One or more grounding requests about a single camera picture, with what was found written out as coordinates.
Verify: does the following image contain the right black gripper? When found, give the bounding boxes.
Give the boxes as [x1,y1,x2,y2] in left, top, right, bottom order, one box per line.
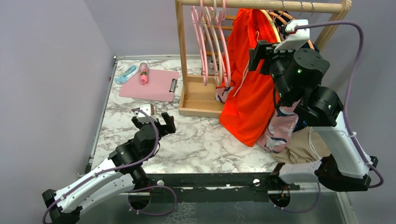
[248,40,302,104]

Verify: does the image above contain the orange shorts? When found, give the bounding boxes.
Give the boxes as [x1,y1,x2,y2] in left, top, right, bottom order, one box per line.
[219,8,279,147]

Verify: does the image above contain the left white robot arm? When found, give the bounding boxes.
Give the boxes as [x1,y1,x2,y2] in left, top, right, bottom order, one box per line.
[42,109,176,224]

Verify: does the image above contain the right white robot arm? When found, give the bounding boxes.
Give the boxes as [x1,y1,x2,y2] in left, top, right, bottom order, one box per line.
[249,41,378,192]

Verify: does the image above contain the cream hanger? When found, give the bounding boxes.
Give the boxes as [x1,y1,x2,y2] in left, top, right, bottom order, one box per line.
[204,0,223,86]

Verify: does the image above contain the pink hanger holding shorts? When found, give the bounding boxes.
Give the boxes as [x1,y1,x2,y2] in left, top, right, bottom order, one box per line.
[213,0,231,88]

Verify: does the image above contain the orange wooden hanger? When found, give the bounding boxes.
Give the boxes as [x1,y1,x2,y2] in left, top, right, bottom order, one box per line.
[275,11,315,51]
[268,12,288,26]

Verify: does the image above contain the pink shark print shorts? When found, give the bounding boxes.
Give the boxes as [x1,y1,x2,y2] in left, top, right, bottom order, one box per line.
[210,52,302,154]

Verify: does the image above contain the navy blue garment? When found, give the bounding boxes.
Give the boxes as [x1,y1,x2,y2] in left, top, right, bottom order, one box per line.
[280,19,319,52]

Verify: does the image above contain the wooden clothes rack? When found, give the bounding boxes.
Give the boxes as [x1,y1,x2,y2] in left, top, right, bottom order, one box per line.
[175,0,352,118]

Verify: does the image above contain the pink clipboard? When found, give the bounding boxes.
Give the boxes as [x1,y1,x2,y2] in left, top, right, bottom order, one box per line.
[119,69,180,102]

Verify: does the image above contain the pink tube bottle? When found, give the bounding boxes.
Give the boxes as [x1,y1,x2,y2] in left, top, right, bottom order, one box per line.
[139,63,149,84]

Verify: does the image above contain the light blue package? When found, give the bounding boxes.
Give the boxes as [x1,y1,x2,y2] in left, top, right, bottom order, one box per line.
[114,65,138,85]

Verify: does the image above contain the beige garment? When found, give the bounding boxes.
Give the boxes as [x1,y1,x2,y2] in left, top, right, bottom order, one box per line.
[271,127,331,164]

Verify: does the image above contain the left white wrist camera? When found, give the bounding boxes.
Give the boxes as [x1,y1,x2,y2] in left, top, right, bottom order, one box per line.
[132,104,155,124]

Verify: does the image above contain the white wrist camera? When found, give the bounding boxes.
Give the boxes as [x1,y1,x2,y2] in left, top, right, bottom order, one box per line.
[275,19,310,52]
[132,104,155,124]

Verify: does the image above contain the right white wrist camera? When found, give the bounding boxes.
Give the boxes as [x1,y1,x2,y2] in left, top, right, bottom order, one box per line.
[275,19,310,52]

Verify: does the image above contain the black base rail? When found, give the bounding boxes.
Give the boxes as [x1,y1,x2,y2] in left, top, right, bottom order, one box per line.
[128,172,300,205]

